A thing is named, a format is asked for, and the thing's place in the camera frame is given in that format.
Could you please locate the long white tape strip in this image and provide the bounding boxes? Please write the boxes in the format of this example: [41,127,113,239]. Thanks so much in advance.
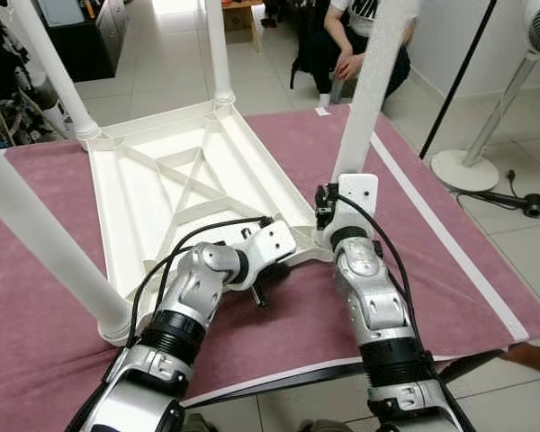
[367,133,532,343]

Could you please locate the black hair dryer with cable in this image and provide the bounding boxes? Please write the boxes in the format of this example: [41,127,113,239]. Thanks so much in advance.
[459,171,540,220]

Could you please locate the thin black pole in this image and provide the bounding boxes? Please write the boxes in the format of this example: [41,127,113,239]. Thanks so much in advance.
[418,0,500,161]

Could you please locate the bare human foot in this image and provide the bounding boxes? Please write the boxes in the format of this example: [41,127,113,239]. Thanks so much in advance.
[502,342,540,374]

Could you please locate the robot leg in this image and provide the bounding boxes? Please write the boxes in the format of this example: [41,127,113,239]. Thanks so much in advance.
[297,418,352,432]
[184,412,217,432]

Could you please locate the white plastic table leg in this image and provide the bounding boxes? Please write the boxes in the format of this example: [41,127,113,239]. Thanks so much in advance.
[4,0,103,143]
[331,0,421,178]
[0,133,134,347]
[202,0,237,107]

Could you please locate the black cabinet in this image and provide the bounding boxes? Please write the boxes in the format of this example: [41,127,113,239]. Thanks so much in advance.
[36,0,131,82]

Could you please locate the wooden stool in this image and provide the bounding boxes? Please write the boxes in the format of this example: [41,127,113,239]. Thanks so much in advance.
[220,0,266,53]

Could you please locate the seated person in black trousers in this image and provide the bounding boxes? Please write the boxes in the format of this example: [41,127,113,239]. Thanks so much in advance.
[310,0,415,104]

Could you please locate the robot left leg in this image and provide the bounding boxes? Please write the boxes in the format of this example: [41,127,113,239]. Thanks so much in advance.
[184,412,217,432]

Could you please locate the robot right leg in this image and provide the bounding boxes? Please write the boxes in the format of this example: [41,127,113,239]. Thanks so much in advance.
[297,418,352,432]

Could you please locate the white floor fan stand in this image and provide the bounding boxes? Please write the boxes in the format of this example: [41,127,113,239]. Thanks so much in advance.
[430,0,540,193]

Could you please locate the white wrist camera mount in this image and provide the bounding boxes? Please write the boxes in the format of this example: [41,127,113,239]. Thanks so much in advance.
[243,220,298,266]
[328,174,380,239]

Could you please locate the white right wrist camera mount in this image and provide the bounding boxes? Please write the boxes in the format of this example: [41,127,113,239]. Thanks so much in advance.
[328,174,380,239]

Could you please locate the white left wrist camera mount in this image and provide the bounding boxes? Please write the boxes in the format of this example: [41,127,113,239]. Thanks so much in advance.
[243,220,298,266]

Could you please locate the black patterned hanging cloth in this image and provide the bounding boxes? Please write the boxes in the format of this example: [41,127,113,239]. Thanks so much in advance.
[0,0,37,91]

